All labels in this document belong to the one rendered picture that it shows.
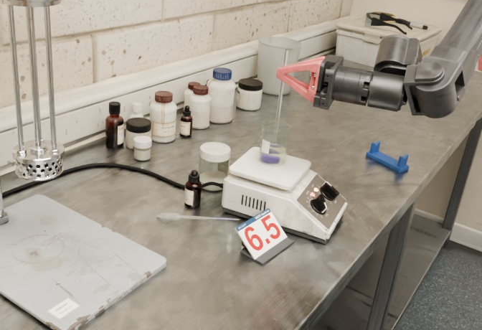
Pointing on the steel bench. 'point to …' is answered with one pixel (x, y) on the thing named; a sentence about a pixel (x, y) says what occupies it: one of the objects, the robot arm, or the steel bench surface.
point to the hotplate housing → (275, 205)
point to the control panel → (325, 201)
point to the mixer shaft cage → (43, 166)
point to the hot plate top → (250, 160)
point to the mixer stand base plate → (67, 263)
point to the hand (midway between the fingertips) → (282, 72)
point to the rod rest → (388, 158)
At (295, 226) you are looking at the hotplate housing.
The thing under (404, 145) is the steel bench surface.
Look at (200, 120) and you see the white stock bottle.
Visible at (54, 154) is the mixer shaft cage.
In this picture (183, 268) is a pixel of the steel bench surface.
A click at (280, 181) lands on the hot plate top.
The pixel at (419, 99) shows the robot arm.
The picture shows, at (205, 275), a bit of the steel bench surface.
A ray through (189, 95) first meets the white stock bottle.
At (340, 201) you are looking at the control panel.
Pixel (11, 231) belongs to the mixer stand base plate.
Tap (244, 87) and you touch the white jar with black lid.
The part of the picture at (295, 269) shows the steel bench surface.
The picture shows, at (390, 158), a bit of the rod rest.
